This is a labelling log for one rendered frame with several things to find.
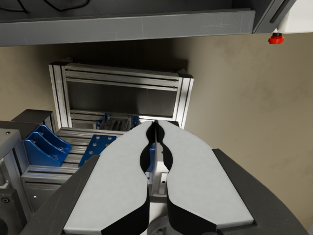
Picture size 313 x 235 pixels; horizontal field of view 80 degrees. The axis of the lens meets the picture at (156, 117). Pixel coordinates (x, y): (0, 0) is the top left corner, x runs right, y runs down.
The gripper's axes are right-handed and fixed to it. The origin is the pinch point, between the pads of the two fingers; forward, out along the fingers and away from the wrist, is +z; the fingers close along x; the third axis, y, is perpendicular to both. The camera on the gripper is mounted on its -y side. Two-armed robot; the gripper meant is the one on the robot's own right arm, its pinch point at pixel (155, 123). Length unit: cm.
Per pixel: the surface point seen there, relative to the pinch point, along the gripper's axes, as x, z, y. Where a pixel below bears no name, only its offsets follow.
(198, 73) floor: 32, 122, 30
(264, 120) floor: 88, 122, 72
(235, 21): 15.5, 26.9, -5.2
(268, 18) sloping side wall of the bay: 20.2, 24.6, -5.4
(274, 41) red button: 32, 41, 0
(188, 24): 6.9, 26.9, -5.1
